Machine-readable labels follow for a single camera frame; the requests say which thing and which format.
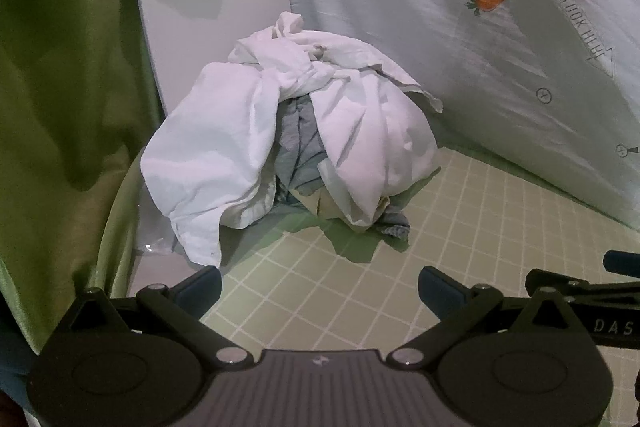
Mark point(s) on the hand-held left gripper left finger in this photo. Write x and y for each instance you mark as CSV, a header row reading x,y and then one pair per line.
x,y
197,289

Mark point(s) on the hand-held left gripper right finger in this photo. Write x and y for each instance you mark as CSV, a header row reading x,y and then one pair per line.
x,y
440,289

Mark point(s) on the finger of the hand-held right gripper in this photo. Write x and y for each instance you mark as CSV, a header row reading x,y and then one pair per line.
x,y
590,288
622,263

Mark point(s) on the white shirt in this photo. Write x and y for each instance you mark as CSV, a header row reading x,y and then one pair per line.
x,y
225,147

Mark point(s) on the clear plastic bag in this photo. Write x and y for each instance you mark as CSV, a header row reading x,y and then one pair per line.
x,y
155,242

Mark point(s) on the green grid bed sheet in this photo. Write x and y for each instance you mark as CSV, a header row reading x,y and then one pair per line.
x,y
325,287

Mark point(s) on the pale yellow garment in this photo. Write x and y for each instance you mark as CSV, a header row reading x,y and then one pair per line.
x,y
320,204

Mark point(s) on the blue-grey garment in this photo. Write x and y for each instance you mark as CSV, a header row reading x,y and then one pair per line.
x,y
297,142

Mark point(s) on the dark teal cloth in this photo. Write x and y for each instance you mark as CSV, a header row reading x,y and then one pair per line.
x,y
15,347

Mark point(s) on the green satin curtain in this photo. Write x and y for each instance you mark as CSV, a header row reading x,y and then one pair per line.
x,y
65,107

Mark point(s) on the light blue printed quilt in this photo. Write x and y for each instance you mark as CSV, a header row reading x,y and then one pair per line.
x,y
425,7

